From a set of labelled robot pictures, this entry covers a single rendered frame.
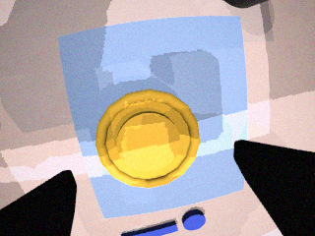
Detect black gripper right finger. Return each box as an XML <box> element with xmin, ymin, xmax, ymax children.
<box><xmin>233</xmin><ymin>139</ymin><xmax>315</xmax><ymax>236</ymax></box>

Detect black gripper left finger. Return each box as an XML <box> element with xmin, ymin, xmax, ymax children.
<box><xmin>0</xmin><ymin>169</ymin><xmax>78</xmax><ymax>236</ymax></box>

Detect light blue mat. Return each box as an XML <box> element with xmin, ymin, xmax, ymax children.
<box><xmin>58</xmin><ymin>16</ymin><xmax>247</xmax><ymax>219</ymax></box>

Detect grey cylinder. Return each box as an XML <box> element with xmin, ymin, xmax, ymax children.
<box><xmin>224</xmin><ymin>0</ymin><xmax>269</xmax><ymax>9</ymax></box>

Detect yellow plate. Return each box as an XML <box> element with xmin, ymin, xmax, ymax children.
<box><xmin>95</xmin><ymin>89</ymin><xmax>201</xmax><ymax>189</ymax></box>

